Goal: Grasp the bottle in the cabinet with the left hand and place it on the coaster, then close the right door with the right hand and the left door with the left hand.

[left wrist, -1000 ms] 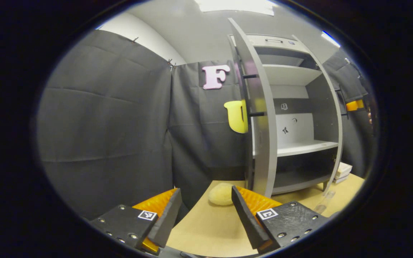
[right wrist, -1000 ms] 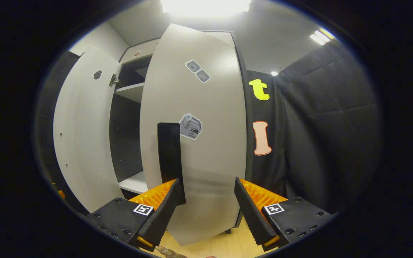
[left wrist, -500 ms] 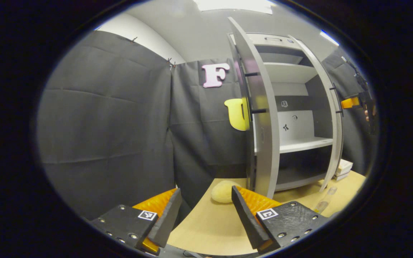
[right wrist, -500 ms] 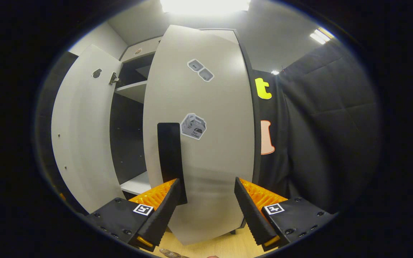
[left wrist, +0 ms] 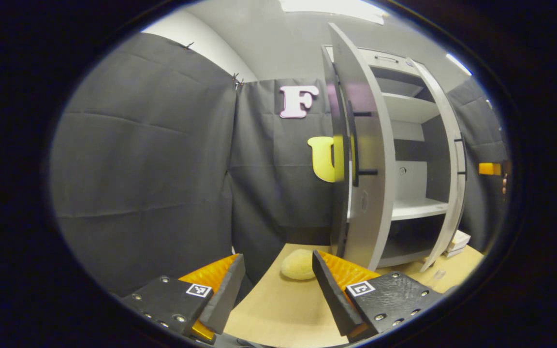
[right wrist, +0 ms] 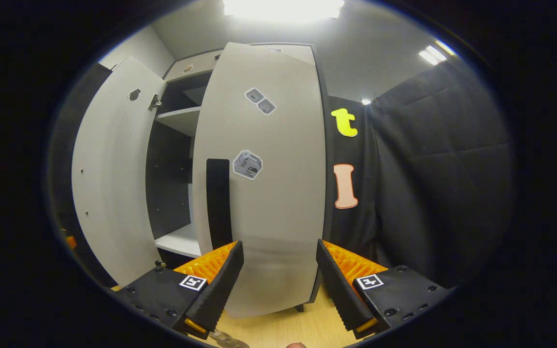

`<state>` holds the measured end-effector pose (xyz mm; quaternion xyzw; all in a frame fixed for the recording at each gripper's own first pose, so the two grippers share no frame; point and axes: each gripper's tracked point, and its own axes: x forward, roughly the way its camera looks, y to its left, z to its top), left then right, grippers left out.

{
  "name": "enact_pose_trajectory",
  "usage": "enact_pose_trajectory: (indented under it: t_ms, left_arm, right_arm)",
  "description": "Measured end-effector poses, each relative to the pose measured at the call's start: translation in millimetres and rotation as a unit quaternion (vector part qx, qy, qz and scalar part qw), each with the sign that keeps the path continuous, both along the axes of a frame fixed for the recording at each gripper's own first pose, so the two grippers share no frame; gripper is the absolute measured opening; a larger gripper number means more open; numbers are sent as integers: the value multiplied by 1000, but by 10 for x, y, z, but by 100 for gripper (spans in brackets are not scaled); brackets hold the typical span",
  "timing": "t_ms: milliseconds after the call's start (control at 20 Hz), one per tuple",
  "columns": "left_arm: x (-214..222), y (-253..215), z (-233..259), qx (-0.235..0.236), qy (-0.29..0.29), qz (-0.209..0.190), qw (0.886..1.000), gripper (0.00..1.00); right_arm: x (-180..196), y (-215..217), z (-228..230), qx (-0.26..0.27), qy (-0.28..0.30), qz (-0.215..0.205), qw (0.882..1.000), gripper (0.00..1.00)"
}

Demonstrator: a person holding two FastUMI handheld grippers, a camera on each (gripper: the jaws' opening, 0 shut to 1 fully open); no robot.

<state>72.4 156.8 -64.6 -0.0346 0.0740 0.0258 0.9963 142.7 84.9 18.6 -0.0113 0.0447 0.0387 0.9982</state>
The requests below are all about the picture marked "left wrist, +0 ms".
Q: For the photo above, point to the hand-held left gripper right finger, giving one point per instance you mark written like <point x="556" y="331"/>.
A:
<point x="334" y="299"/>

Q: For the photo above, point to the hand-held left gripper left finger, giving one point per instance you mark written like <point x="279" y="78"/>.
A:
<point x="225" y="299"/>

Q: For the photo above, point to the large ceiling light panel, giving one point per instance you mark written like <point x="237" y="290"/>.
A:
<point x="331" y="7"/>

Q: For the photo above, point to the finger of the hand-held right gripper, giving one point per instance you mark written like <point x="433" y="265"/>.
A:
<point x="489" y="168"/>

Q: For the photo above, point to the white book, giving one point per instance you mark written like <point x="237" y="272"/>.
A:
<point x="455" y="250"/>

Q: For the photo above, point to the grey cabinet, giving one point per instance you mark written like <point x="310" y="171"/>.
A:
<point x="414" y="208"/>

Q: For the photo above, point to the pale yellow sponge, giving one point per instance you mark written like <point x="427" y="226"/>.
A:
<point x="298" y="265"/>

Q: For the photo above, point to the grey cabinet door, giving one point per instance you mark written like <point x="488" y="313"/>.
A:
<point x="452" y="193"/>
<point x="375" y="217"/>

